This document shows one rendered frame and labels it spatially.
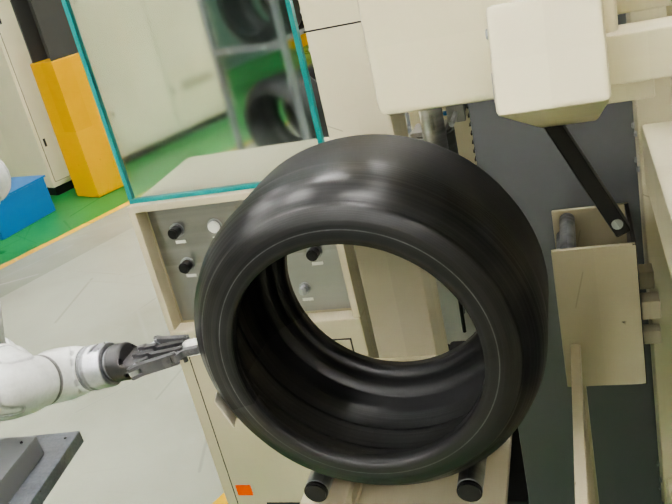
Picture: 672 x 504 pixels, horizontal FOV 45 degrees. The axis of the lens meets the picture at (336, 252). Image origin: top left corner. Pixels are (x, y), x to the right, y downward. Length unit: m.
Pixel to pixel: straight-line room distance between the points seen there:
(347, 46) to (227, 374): 0.63
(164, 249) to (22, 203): 5.00
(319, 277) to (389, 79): 1.26
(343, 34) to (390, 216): 0.45
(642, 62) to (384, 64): 0.25
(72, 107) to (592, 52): 6.61
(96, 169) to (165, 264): 5.12
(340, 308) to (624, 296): 0.81
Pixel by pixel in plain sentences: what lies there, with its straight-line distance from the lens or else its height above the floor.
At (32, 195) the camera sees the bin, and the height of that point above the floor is 0.21.
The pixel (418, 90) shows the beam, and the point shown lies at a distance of 0.87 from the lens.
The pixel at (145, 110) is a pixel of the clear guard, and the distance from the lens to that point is 2.05.
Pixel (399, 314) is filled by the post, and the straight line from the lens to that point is 1.70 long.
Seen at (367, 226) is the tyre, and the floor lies 1.42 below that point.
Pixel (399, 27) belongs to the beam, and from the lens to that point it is 0.86.
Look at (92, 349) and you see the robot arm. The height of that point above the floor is 1.17.
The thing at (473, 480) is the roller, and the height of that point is 0.92.
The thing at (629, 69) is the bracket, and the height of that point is 1.65.
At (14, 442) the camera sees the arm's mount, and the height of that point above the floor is 0.72.
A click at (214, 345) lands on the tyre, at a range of 1.38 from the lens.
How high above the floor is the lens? 1.85
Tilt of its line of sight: 23 degrees down
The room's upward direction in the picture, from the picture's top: 13 degrees counter-clockwise
